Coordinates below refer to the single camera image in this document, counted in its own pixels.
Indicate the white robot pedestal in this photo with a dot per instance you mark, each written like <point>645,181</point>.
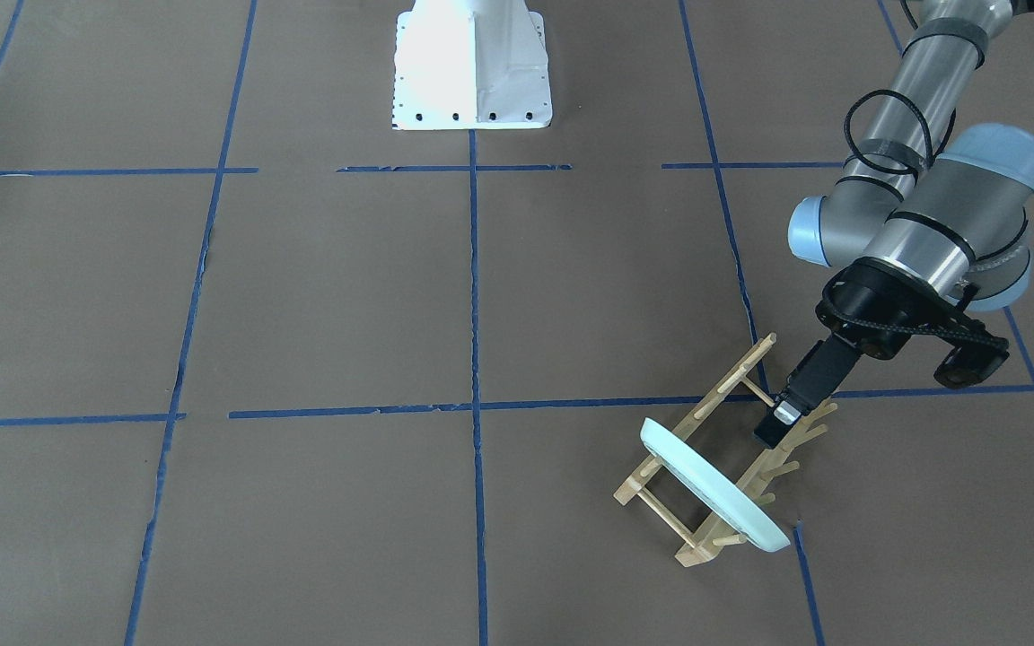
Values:
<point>470,65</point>

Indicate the light green ceramic plate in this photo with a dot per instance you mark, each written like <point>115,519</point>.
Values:
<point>712,488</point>

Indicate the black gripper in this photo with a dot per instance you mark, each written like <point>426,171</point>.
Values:
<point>860,316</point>

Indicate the wooden dish rack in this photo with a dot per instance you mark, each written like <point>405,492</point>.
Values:
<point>705,542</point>

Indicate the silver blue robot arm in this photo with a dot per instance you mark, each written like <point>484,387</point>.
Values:
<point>924,227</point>

